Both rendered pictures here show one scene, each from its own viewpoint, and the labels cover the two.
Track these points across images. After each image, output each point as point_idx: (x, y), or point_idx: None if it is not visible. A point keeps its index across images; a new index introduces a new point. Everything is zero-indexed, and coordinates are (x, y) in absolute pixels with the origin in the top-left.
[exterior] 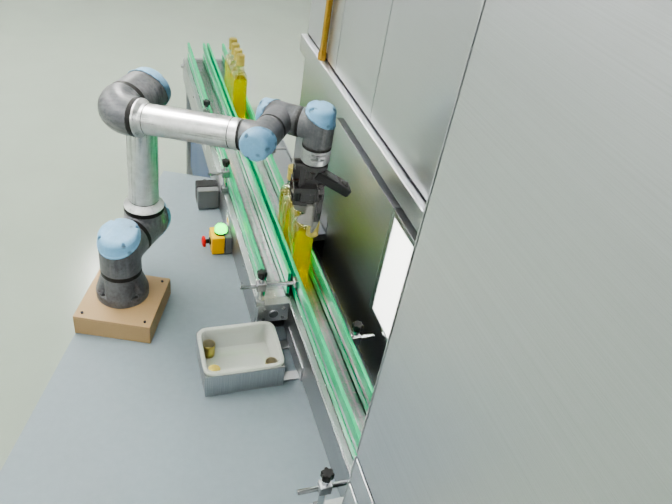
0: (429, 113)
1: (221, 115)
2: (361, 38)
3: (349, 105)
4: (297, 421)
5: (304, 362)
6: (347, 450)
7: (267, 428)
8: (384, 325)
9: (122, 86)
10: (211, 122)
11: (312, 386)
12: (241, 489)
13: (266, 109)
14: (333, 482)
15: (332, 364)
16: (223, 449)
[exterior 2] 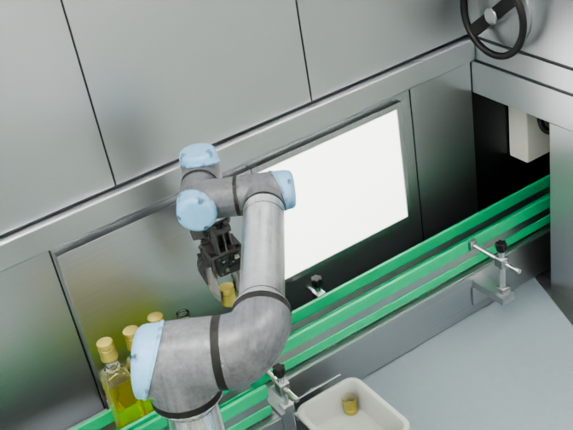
0: (224, 59)
1: (256, 212)
2: (22, 142)
3: (74, 213)
4: (397, 375)
5: (338, 365)
6: (437, 288)
7: (421, 392)
8: (306, 263)
9: (228, 317)
10: (273, 217)
11: (367, 350)
12: (500, 382)
13: (210, 195)
14: (494, 256)
15: (370, 293)
16: (469, 411)
